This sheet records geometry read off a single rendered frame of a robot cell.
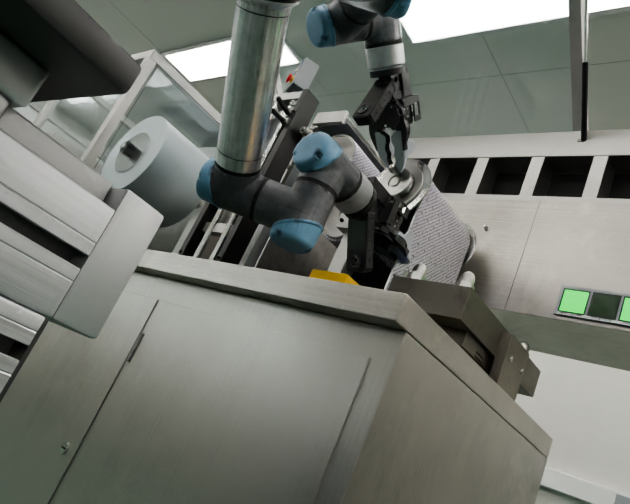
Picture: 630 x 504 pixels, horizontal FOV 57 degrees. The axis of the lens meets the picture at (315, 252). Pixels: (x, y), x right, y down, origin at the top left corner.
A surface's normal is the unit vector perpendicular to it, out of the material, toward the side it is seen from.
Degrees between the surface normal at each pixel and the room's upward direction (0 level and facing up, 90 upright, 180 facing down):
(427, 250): 90
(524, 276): 90
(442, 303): 90
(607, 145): 90
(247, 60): 144
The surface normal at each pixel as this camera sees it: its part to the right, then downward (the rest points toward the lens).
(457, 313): -0.55, -0.49
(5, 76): 0.77, 0.12
